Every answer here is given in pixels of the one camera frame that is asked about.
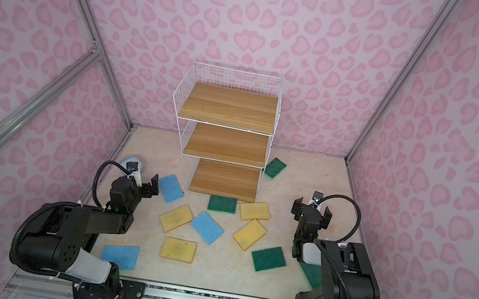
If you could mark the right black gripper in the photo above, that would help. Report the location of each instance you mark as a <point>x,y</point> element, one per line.
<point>311,212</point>

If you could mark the blue sponge front left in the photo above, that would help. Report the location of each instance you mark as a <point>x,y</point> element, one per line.
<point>125,257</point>

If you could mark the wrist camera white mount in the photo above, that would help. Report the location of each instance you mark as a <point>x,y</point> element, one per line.
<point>316,200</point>
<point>135,174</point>

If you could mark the light blue square clock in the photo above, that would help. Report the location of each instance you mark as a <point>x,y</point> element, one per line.
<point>132,159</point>

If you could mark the yellow sponge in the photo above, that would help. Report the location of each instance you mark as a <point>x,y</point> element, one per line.
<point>249,235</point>
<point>257,211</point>
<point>176,218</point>
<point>178,250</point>

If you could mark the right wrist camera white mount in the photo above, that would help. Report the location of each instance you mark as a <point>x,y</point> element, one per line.
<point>316,200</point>

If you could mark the green sponge by shelf front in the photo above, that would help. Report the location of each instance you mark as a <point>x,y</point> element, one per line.
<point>222,204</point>

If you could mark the left diagonal aluminium frame bar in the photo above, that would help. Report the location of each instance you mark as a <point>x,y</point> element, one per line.
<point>12,124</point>

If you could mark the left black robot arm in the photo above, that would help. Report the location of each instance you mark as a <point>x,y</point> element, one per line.
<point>56,240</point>

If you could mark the green sponge behind shelf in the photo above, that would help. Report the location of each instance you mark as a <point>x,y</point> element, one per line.
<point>274,168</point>

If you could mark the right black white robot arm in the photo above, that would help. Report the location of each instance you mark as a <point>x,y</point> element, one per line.
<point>346,269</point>

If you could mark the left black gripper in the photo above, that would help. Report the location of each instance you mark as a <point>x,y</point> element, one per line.
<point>146,187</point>

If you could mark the blue sponge near clock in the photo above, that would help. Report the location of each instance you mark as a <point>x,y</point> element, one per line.
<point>170,188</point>

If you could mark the green sponge front right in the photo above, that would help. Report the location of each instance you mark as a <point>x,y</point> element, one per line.
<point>313,274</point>

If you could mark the white wire wooden shelf rack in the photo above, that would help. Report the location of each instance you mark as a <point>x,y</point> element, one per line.
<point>227,120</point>

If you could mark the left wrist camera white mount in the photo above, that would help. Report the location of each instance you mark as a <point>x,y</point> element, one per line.
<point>135,174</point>

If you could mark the blue sponge centre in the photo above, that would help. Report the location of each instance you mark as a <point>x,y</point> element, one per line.
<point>207,228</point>

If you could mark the green sponge front centre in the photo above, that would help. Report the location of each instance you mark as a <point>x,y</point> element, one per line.
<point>268,259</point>

